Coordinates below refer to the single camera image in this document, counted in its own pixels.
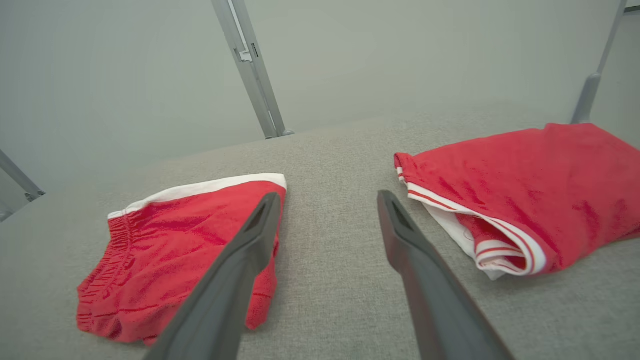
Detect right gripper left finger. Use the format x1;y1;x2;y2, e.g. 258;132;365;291
145;192;282;360

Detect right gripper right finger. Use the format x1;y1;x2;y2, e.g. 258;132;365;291
377;190;516;360

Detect red shirt with striped cuffs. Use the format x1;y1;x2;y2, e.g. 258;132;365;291
393;122;640;281

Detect red shorts with white band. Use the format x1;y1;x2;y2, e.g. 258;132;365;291
76;173;288;347

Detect grey metal frame post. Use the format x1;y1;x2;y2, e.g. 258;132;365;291
212;0;296;140
570;0;629;125

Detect grey metal strut with bracket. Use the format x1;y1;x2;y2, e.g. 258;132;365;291
0;149;47;223

